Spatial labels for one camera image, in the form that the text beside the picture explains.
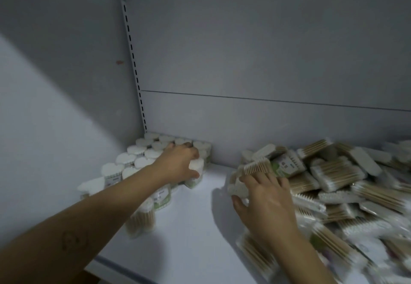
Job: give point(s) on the person's left thumb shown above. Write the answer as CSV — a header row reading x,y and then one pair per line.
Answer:
x,y
189,174

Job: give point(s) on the person's left forearm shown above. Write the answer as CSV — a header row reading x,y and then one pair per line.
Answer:
x,y
80,222

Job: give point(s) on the rows of standing swab packs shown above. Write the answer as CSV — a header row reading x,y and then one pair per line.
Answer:
x,y
128,158

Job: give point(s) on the heart-shaped cotton swab box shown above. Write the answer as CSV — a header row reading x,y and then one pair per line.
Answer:
x,y
197,166

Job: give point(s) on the pile of loose swab packs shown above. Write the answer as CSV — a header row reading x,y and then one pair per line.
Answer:
x,y
346,190

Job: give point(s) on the person's right hand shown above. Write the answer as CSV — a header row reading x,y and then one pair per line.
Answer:
x,y
268,206

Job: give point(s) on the person's right forearm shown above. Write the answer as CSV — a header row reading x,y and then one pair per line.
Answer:
x,y
298,258

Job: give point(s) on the person's left hand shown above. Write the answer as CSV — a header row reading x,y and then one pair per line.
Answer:
x,y
175,163

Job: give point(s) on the white slotted shelf upright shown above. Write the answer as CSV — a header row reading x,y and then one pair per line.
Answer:
x,y
134,68

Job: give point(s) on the grey metal shelf unit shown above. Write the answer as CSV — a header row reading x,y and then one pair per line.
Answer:
x,y
257,52

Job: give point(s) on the clear cotton swab box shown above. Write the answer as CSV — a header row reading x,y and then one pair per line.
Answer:
x,y
253,166

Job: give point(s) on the person's right thumb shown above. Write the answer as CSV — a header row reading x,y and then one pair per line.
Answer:
x,y
238,204

